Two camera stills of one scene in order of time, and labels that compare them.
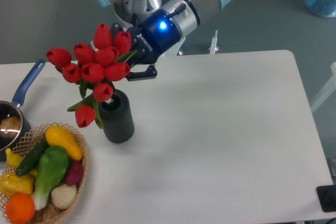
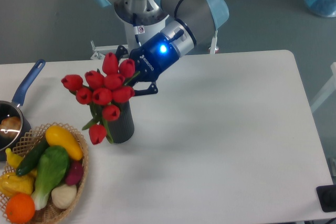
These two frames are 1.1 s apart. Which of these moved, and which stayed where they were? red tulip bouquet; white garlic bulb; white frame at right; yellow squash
Moved: red tulip bouquet
Stayed: white garlic bulb; yellow squash; white frame at right
